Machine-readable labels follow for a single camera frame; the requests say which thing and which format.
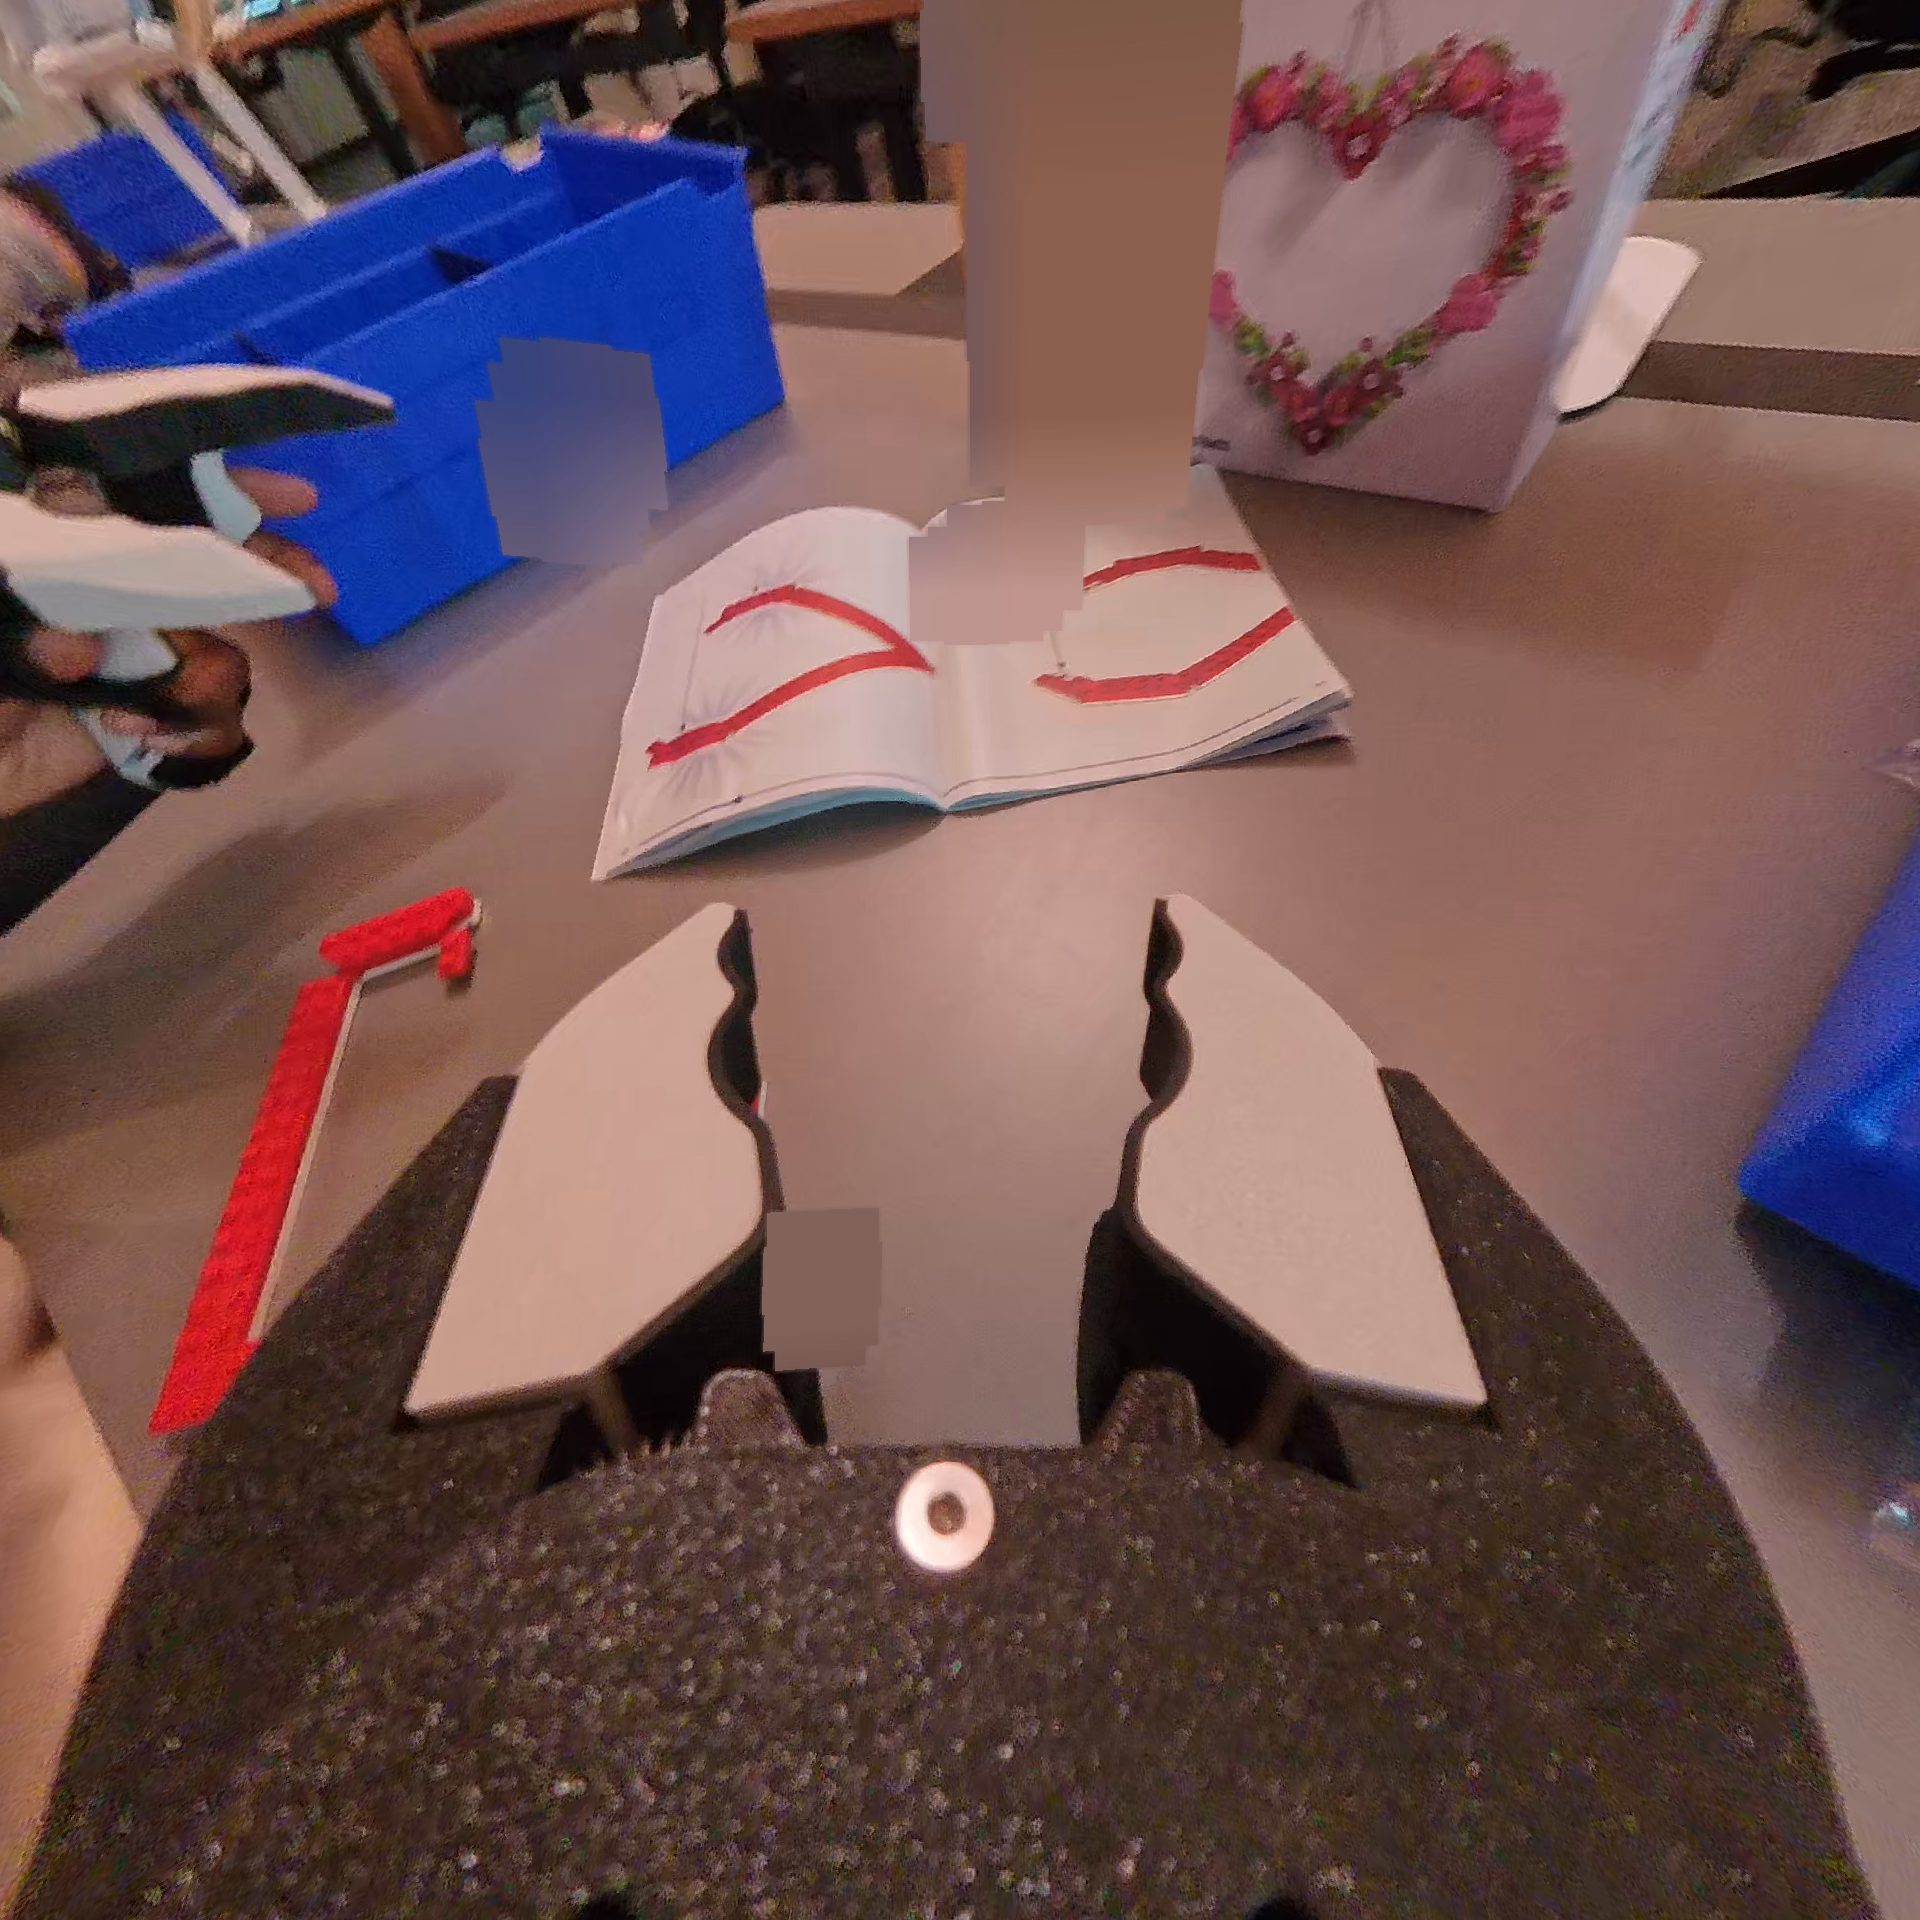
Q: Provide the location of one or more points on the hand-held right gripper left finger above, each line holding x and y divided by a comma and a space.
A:
599, 1186

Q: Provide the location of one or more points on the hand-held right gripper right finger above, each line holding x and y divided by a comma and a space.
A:
1290, 1202

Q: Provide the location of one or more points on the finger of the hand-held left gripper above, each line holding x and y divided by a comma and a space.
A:
135, 579
194, 395

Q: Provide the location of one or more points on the red brick frame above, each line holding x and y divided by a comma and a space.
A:
255, 1202

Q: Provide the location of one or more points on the person's left forearm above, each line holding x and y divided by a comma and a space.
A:
75, 841

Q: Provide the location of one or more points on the grey desk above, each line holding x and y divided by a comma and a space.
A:
1576, 721

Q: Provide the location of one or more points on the person's left hand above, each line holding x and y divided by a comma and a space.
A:
277, 493

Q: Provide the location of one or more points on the small blue bin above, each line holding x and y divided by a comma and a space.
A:
135, 196

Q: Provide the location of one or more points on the wooden table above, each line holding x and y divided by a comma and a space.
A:
398, 91

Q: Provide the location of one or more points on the white instruction booklet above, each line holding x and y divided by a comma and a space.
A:
809, 750

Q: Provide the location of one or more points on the blue compartment bin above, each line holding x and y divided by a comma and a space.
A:
705, 331

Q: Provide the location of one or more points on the blue plastic container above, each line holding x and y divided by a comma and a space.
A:
1846, 1097

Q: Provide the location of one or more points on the person's beige shirt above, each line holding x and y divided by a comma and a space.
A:
45, 1500

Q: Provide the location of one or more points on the white flat board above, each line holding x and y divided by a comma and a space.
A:
1634, 317

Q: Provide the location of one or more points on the white flower heart box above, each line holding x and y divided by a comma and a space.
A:
1382, 226

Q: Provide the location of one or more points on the white table frame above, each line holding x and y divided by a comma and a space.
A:
255, 165

